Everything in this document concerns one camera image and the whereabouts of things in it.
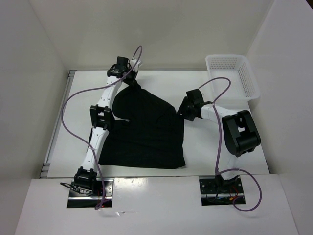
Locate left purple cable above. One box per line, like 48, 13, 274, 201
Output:
61, 45, 145, 211

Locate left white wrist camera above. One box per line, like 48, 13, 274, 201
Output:
130, 58, 141, 72

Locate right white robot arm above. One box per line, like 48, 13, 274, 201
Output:
178, 89, 261, 192

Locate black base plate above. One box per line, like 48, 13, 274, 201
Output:
199, 176, 246, 206
67, 178, 115, 208

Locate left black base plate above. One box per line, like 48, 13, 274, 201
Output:
67, 178, 115, 208

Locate white perforated plastic basket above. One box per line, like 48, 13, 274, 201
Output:
205, 54, 260, 104

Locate black shorts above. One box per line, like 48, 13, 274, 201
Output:
99, 85, 186, 169

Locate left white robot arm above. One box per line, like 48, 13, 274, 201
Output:
71, 57, 140, 196

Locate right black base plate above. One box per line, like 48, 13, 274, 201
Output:
199, 176, 246, 206

